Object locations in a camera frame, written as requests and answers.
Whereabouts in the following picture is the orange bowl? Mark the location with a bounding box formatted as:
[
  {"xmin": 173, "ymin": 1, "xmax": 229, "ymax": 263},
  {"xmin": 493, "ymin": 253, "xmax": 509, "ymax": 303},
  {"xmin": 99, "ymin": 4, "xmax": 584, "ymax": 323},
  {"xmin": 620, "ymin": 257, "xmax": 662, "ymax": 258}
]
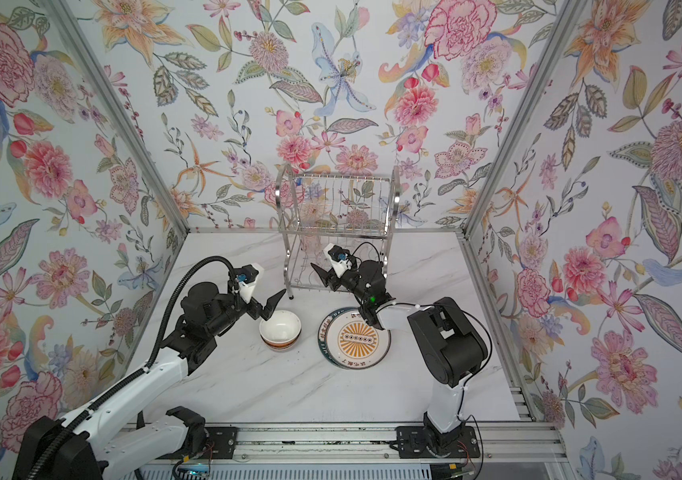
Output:
[{"xmin": 259, "ymin": 310, "xmax": 302, "ymax": 343}]

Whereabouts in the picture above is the orange patterned plate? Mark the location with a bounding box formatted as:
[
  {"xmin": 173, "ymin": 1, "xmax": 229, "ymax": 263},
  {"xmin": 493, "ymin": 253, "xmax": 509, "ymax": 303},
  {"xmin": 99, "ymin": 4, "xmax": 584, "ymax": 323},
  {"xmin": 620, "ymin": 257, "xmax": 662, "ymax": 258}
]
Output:
[{"xmin": 324, "ymin": 308, "xmax": 391, "ymax": 370}]

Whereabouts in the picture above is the pink floral patterned bowl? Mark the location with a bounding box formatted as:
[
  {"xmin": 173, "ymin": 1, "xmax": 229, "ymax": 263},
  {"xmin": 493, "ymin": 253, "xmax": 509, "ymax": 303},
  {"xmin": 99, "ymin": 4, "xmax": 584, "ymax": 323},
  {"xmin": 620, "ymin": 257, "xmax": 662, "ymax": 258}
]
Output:
[{"xmin": 265, "ymin": 339, "xmax": 298, "ymax": 352}]

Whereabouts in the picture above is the dark rimmed white plate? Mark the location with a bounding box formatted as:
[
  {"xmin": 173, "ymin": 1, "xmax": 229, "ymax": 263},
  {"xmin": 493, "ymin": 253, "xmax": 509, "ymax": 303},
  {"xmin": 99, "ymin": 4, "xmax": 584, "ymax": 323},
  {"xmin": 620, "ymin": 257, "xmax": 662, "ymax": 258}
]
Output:
[{"xmin": 316, "ymin": 319, "xmax": 327, "ymax": 358}]

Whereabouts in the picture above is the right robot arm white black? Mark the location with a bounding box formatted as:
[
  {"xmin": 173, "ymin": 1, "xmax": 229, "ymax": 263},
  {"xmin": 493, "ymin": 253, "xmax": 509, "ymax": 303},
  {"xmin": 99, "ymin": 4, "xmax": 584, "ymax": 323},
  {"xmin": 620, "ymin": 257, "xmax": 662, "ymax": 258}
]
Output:
[{"xmin": 312, "ymin": 253, "xmax": 492, "ymax": 458}]

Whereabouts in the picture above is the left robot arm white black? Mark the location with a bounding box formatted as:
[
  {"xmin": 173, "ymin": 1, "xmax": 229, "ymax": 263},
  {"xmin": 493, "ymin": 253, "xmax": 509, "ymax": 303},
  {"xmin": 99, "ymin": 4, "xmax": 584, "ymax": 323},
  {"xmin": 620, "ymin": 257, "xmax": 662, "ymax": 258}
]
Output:
[{"xmin": 12, "ymin": 281, "xmax": 285, "ymax": 479}]

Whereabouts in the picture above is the steel two-tier dish rack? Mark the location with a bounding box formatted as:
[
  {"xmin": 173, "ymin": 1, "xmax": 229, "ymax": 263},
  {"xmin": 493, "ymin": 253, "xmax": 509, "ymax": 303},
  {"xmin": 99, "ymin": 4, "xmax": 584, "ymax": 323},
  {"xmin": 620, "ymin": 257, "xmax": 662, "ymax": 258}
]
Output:
[{"xmin": 274, "ymin": 164, "xmax": 402, "ymax": 299}]

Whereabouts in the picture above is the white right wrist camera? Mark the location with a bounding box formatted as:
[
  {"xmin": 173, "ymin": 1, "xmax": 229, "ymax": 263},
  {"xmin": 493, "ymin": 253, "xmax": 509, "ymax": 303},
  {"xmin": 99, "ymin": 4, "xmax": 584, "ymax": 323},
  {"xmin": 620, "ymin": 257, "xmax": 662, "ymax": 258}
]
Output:
[{"xmin": 323, "ymin": 243, "xmax": 356, "ymax": 278}]

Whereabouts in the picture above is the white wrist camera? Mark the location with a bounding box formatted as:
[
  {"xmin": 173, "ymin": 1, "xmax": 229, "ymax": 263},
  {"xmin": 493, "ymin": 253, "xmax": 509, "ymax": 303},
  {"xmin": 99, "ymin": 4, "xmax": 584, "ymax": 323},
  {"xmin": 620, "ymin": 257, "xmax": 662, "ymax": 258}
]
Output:
[
  {"xmin": 323, "ymin": 243, "xmax": 356, "ymax": 278},
  {"xmin": 230, "ymin": 263, "xmax": 264, "ymax": 304}
]

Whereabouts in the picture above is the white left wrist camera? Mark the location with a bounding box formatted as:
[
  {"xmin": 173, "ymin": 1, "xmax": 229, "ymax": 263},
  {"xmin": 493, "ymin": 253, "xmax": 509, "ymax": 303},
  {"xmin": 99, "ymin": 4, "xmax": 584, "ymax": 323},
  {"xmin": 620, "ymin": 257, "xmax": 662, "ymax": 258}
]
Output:
[{"xmin": 230, "ymin": 263, "xmax": 264, "ymax": 304}]

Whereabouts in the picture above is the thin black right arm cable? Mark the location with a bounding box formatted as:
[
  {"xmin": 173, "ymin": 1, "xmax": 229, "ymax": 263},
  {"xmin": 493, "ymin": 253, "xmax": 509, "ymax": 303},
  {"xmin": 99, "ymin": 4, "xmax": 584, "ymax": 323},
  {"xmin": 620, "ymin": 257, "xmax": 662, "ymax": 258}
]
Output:
[{"xmin": 349, "ymin": 241, "xmax": 494, "ymax": 480}]

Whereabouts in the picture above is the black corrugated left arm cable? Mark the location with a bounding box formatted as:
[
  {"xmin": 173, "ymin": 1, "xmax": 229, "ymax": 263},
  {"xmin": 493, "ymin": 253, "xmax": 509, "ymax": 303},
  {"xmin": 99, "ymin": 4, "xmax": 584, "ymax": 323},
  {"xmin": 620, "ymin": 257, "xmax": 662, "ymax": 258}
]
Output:
[{"xmin": 25, "ymin": 256, "xmax": 240, "ymax": 480}]

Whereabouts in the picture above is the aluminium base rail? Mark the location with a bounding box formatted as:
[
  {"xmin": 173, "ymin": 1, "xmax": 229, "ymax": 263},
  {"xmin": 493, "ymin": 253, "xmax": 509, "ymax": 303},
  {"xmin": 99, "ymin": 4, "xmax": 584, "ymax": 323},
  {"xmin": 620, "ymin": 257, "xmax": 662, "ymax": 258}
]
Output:
[{"xmin": 100, "ymin": 421, "xmax": 570, "ymax": 466}]

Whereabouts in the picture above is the aluminium right corner frame post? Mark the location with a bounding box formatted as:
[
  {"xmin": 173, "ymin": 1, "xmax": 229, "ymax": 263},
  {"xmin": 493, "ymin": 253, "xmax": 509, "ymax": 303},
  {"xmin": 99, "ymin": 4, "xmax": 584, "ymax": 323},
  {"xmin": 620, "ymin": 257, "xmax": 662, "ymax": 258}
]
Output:
[{"xmin": 463, "ymin": 0, "xmax": 594, "ymax": 238}]

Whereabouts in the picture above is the aluminium corner frame post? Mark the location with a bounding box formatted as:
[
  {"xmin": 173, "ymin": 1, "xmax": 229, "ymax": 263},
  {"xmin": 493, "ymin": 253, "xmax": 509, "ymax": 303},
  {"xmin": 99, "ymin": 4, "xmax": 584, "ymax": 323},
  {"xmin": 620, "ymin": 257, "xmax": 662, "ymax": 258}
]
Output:
[
  {"xmin": 463, "ymin": 0, "xmax": 594, "ymax": 238},
  {"xmin": 40, "ymin": 0, "xmax": 191, "ymax": 235}
]

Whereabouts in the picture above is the aluminium left corner frame post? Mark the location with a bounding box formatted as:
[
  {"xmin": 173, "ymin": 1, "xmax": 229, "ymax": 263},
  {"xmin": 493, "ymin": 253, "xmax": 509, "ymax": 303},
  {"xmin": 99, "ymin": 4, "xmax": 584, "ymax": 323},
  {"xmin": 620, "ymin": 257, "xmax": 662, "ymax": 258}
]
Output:
[{"xmin": 40, "ymin": 0, "xmax": 191, "ymax": 235}]

